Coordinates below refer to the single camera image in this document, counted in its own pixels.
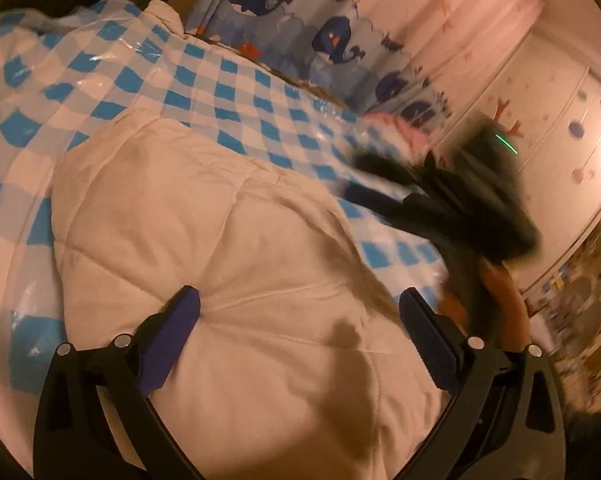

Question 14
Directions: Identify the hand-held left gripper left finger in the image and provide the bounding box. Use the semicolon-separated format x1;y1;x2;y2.
33;285;206;480

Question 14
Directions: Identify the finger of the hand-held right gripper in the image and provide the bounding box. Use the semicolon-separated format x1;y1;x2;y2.
343;184;414;223
353;152;424;188

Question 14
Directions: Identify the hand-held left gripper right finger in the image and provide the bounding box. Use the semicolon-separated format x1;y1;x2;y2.
399;287;569;480

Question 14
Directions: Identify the white quilted coat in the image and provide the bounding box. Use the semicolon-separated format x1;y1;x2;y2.
50;107;461;480

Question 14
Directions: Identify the person's right hand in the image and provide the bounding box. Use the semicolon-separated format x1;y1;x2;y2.
438;260;532;353

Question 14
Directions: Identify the pink cloth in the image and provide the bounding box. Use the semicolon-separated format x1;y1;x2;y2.
363;110;434;153

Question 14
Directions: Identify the white wardrobe with decals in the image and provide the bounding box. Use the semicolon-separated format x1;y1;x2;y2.
451;35;601;301

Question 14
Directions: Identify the cluttered shelf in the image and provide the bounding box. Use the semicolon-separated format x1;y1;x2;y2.
525;220;601;391

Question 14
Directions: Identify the whale print curtain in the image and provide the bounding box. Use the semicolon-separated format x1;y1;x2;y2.
185;0;451;133

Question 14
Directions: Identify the pink star curtain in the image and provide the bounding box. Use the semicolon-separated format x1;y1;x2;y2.
300;0;546;106

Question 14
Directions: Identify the blue checkered bed cover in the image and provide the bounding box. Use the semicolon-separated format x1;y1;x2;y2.
0;0;451;461

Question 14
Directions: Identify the white padded cloth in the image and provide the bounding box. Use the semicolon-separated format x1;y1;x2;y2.
143;0;188;38

